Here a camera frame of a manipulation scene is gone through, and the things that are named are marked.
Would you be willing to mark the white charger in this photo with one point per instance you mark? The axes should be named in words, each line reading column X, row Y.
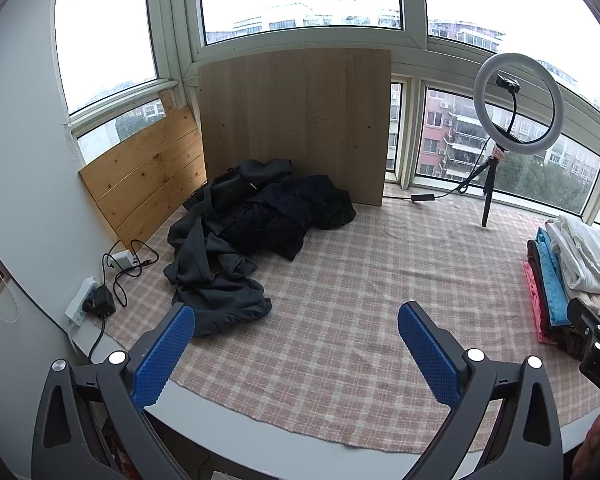
column 124, row 259

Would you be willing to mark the stack of folded clothes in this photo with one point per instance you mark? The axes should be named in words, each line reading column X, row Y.
column 555, row 280

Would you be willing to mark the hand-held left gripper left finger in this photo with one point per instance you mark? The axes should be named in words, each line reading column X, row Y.
column 162, row 355

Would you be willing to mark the dark grey garment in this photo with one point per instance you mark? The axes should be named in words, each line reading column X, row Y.
column 215, row 285

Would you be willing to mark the black garment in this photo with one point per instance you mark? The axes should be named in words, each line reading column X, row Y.
column 260, row 170

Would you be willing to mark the black tripod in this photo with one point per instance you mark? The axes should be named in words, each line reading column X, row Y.
column 488, row 195

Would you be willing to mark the light wooden board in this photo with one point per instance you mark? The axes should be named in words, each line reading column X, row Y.
column 295, row 120

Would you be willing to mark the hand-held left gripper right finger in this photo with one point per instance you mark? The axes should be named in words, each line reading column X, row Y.
column 427, row 355

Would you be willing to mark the pine wood panel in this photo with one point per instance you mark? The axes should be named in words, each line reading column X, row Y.
column 145, row 185

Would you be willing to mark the white power strip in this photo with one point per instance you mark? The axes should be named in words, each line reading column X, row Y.
column 77, row 305

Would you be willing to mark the pink plaid blanket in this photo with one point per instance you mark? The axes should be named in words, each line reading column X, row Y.
column 330, row 285

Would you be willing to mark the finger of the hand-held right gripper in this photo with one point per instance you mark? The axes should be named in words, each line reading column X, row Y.
column 585, row 317

